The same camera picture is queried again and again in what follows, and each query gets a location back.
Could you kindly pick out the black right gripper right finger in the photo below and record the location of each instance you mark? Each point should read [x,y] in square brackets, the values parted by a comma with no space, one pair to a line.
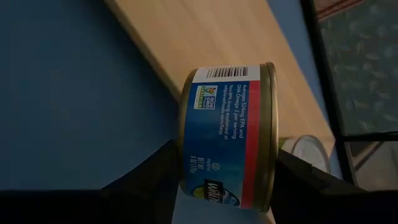
[298,177]

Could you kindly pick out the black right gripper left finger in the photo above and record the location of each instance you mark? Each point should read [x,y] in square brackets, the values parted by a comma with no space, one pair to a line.
[155,169]

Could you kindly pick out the pull-tab can blue red label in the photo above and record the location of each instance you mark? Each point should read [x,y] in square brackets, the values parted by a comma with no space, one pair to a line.
[217,130]

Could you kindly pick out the black metal cloth rack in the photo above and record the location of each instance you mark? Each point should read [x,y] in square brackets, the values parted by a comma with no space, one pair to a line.
[373,136]

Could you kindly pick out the green leaf-print cloth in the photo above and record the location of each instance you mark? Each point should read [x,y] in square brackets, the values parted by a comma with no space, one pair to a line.
[363,62]

